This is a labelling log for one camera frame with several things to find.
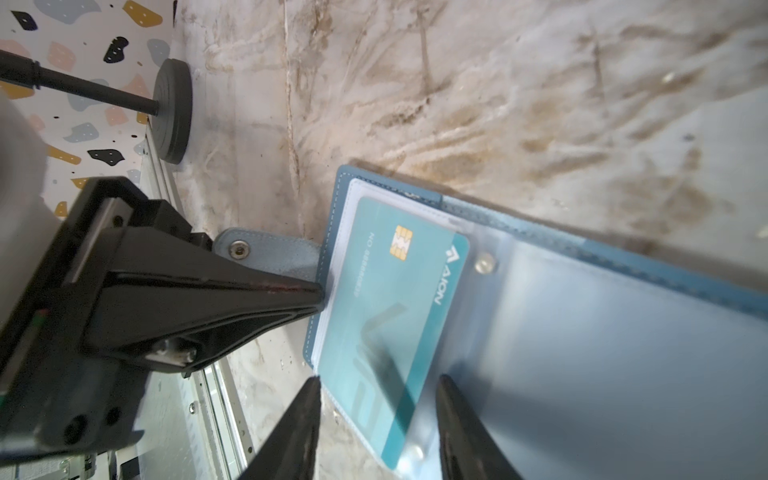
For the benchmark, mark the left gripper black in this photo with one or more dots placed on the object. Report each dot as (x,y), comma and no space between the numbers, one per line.
(125,287)

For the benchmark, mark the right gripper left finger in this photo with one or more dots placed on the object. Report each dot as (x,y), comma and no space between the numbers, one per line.
(289,452)

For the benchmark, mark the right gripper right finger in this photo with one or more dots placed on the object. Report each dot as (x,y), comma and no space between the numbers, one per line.
(467,451)

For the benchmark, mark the aluminium front rail frame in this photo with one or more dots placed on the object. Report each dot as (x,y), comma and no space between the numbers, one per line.
(191,430)

